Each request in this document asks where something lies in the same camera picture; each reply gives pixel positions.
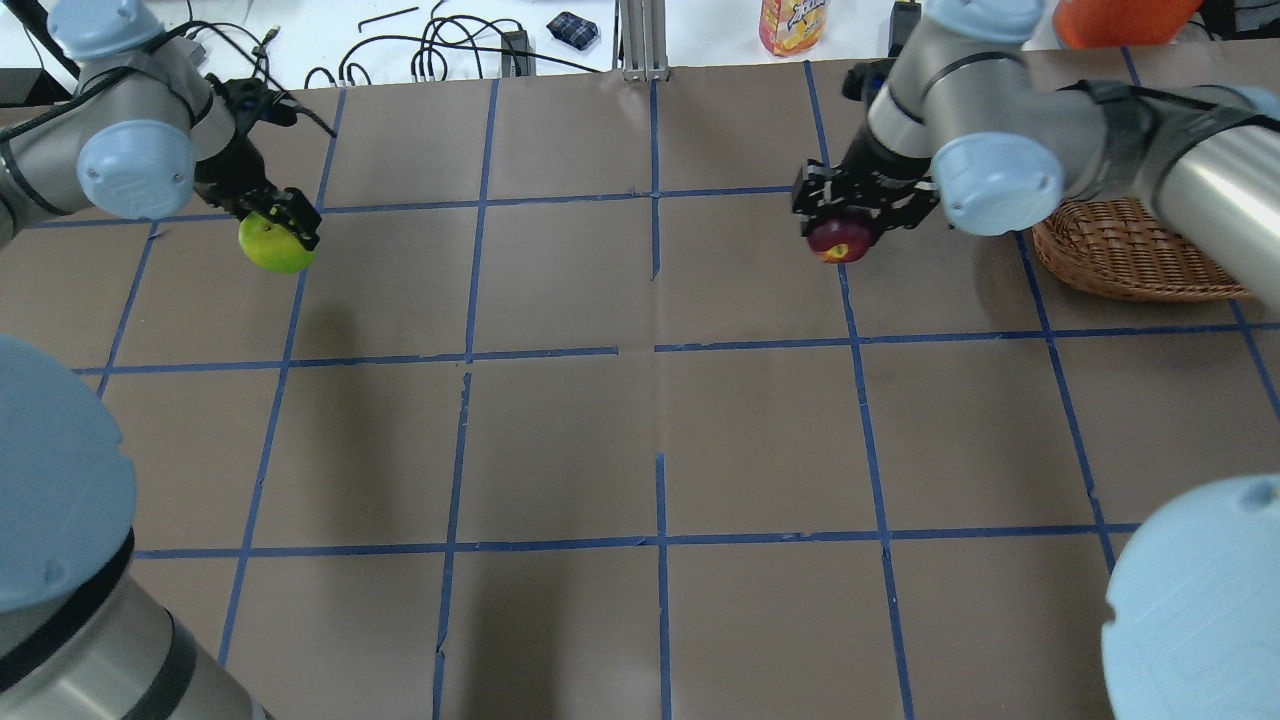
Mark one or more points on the dark blue pouch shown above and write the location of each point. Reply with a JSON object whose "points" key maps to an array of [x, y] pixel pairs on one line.
{"points": [[573, 30]]}

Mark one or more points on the black allen key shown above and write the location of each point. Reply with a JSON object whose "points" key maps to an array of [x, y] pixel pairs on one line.
{"points": [[383, 18]]}

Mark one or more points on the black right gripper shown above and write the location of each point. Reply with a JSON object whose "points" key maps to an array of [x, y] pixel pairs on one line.
{"points": [[873, 168]]}

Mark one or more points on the aluminium frame post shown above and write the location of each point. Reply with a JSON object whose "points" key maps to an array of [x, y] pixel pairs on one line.
{"points": [[642, 53]]}

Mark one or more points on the orange drink bottle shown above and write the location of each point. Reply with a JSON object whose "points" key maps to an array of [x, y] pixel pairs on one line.
{"points": [[788, 28]]}

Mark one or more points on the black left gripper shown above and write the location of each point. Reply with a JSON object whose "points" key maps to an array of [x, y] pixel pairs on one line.
{"points": [[232, 167]]}

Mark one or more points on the black power adapter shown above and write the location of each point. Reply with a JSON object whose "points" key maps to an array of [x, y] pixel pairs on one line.
{"points": [[515, 59]]}

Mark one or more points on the dark purple apple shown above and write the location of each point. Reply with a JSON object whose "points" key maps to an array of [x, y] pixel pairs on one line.
{"points": [[843, 239]]}

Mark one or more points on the green apple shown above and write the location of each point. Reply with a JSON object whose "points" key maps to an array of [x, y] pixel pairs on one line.
{"points": [[271, 247]]}

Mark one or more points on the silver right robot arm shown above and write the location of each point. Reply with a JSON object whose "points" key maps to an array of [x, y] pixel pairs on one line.
{"points": [[953, 123]]}

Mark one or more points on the wicker basket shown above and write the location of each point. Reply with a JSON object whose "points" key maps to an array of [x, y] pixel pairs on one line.
{"points": [[1116, 250]]}

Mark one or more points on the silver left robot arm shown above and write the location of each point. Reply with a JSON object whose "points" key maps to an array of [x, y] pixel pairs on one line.
{"points": [[143, 133]]}

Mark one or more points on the orange cylindrical container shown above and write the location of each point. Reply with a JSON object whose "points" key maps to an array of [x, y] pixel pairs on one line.
{"points": [[1088, 24]]}

